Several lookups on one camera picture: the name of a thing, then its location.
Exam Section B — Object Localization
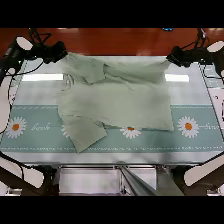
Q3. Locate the pale green T-shirt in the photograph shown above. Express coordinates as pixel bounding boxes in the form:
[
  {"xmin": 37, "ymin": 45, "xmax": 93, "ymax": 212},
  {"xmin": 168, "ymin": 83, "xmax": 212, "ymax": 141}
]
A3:
[{"xmin": 57, "ymin": 52, "xmax": 175, "ymax": 154}]

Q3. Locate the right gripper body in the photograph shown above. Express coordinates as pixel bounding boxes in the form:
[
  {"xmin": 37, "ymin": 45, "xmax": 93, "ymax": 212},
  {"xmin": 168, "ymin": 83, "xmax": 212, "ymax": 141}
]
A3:
[{"xmin": 165, "ymin": 46, "xmax": 188, "ymax": 68}]

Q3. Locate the black cable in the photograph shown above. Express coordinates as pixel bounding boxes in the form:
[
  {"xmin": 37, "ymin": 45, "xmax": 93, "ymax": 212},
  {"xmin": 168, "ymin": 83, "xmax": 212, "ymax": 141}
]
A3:
[
  {"xmin": 27, "ymin": 28, "xmax": 53, "ymax": 48},
  {"xmin": 182, "ymin": 28, "xmax": 211, "ymax": 51}
]

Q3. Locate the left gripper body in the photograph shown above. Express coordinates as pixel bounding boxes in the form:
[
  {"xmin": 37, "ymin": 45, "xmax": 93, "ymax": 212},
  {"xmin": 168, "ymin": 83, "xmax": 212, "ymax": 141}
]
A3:
[{"xmin": 42, "ymin": 41, "xmax": 69, "ymax": 65}]

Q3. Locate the silver frame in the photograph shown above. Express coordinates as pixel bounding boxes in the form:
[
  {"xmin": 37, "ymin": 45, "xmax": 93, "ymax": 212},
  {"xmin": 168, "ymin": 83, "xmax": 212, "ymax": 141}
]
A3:
[{"xmin": 6, "ymin": 163, "xmax": 224, "ymax": 197}]

